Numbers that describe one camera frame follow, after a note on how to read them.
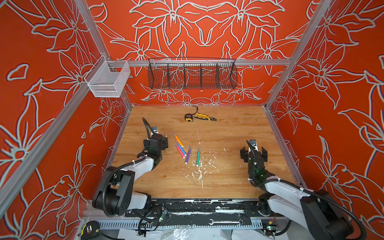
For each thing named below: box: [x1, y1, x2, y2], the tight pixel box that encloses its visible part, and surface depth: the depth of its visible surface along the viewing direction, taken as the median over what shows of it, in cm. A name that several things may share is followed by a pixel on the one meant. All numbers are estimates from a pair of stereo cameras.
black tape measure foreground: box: [81, 220, 100, 240], surface depth 67 cm
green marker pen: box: [196, 147, 201, 167], surface depth 92 cm
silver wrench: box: [208, 219, 244, 225], surface depth 71 cm
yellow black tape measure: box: [184, 113, 194, 122], surface depth 112 cm
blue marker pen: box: [177, 142, 187, 157], surface depth 96 cm
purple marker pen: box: [185, 145, 192, 165], surface depth 94 cm
